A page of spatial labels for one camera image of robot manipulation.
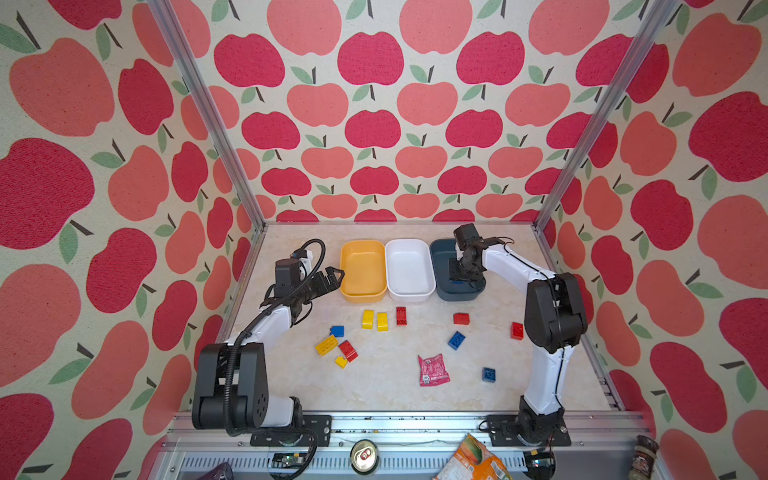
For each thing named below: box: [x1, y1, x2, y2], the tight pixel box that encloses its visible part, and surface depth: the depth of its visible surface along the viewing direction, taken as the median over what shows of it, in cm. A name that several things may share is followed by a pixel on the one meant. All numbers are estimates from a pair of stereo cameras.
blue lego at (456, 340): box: [447, 330, 466, 351], surface depth 90 cm
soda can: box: [350, 439, 380, 475], surface depth 63 cm
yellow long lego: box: [316, 335, 339, 356], surface depth 90 cm
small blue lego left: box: [329, 325, 345, 337], surface depth 94 cm
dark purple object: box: [195, 462, 235, 480], surface depth 67 cm
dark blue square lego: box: [482, 367, 496, 383], surface depth 84 cm
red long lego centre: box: [396, 306, 407, 326], surface depth 95 cm
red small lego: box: [453, 312, 471, 325], surface depth 96 cm
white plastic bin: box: [385, 238, 437, 302], surface depth 109 cm
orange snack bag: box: [433, 433, 512, 480], surface depth 69 cm
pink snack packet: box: [417, 353, 451, 387], surface depth 85 cm
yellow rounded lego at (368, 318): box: [362, 310, 375, 330], surface depth 95 cm
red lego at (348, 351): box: [338, 340, 359, 363], surface depth 88 cm
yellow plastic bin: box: [340, 240, 387, 303], surface depth 109 cm
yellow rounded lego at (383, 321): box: [377, 312, 389, 332], surface depth 95 cm
